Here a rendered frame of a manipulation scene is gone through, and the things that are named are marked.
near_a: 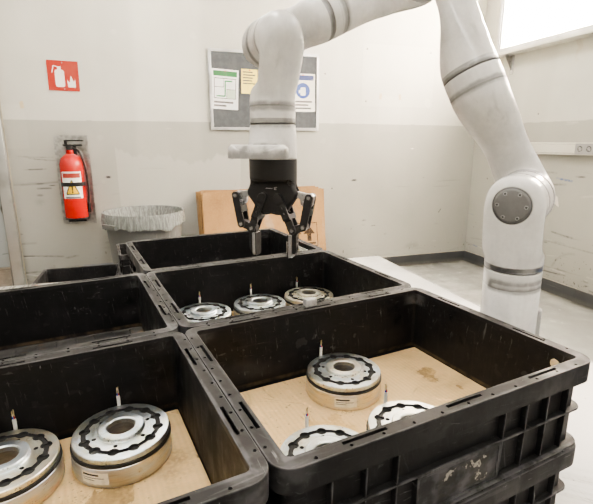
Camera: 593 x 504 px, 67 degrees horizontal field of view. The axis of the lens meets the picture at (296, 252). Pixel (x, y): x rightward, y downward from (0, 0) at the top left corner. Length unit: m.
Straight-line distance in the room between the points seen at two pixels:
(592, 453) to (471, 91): 0.59
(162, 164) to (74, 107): 0.71
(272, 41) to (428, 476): 0.56
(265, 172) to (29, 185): 3.22
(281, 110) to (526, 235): 0.43
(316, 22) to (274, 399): 0.54
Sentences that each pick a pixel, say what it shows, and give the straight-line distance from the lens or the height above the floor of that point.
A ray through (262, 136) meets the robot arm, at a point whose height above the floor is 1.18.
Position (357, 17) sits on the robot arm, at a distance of 0.78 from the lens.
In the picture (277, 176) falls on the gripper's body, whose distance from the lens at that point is 0.68.
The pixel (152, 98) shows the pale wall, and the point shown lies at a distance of 3.72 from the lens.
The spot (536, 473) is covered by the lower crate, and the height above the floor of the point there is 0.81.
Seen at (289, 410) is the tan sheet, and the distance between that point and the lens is 0.62.
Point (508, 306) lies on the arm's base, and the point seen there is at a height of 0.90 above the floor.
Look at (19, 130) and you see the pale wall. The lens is 3.81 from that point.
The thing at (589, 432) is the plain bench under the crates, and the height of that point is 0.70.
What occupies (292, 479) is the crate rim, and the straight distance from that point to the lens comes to 0.38.
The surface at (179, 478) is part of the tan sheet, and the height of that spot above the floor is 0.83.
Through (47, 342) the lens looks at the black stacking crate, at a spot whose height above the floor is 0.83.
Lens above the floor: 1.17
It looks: 14 degrees down
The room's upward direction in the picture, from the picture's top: straight up
